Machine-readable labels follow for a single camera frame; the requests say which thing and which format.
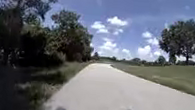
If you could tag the distant row of trees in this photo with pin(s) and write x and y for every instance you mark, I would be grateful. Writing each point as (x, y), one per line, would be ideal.
(135, 60)

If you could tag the pale concrete path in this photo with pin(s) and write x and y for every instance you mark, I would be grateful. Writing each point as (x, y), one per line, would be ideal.
(109, 92)

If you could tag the grass verge with weeds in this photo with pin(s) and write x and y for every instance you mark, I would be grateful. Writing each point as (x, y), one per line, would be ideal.
(50, 79)

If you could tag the dense wood of trees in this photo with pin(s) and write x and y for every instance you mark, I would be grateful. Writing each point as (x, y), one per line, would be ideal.
(30, 39)

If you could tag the mown grass field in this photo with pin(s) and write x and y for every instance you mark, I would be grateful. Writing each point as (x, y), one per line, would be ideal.
(174, 77)

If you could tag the large broad tree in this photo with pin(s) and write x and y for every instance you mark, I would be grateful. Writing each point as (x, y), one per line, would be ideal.
(185, 39)

